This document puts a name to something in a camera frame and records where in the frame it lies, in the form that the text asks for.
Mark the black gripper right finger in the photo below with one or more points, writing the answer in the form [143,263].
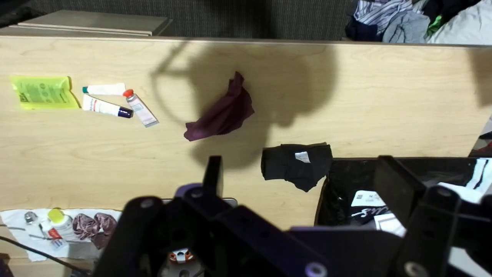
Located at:
[430,224]

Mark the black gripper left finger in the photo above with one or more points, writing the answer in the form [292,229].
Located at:
[240,224]

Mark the maroon cloth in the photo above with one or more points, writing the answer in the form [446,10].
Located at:
[223,112]

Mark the yellow-green plastic packet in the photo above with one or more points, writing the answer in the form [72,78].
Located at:
[43,92]

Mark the black cloth with white label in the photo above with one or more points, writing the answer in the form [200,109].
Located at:
[286,163]

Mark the white crumpled cloth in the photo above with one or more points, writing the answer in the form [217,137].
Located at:
[463,24]

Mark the striped grey cloth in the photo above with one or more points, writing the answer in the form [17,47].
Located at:
[381,12]

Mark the white printed label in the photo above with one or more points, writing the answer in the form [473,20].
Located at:
[366,198]

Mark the white paper envelopes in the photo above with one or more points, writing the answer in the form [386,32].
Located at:
[481,177]

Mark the white tube orange cap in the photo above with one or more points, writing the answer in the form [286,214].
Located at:
[140,109]

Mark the white tube teal cap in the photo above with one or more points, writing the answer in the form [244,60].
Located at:
[104,89]

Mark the black clothes pile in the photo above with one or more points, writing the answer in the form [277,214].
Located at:
[358,30]

